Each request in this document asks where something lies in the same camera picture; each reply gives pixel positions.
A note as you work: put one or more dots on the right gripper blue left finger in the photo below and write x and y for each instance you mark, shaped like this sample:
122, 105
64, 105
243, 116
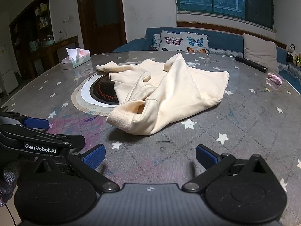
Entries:
85, 165

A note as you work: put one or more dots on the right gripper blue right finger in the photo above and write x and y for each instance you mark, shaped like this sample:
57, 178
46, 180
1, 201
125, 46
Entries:
216, 166

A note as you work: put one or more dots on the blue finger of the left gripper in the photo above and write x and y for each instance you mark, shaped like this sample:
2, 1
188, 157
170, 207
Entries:
30, 122
17, 136

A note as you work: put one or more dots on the cream hoodie sweatshirt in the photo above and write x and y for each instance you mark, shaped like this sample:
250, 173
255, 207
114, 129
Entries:
152, 95

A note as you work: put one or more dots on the left hand in knit glove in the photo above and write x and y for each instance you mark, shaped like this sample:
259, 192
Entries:
10, 172

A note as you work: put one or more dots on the white refrigerator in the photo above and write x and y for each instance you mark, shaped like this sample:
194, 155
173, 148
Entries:
8, 78

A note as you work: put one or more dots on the dark wooden sideboard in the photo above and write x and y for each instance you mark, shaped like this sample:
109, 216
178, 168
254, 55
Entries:
49, 55

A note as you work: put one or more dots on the grey star pattern table mat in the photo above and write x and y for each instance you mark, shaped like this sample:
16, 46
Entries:
255, 116

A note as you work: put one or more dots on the tissue box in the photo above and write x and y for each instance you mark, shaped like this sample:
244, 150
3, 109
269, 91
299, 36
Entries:
75, 58

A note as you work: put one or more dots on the pink wrapped packet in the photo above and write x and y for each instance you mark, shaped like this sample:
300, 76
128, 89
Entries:
274, 79

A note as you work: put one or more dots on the black remote control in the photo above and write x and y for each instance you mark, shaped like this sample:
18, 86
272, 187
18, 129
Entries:
252, 64

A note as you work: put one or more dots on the blue sofa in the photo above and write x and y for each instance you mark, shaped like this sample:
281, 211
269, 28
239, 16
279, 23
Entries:
223, 42

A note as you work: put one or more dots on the beige cushion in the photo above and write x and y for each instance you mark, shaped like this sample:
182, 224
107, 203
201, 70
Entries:
260, 51

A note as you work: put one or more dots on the butterfly print pillow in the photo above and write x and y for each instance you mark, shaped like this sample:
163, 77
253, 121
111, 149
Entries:
184, 42

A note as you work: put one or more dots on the panda plush toy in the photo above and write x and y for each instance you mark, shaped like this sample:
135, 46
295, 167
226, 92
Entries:
291, 54

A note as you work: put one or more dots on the yellow vest plush toy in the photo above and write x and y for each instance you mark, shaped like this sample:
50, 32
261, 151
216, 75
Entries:
297, 61

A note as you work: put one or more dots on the dark wooden door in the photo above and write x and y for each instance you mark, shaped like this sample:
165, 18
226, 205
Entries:
102, 25

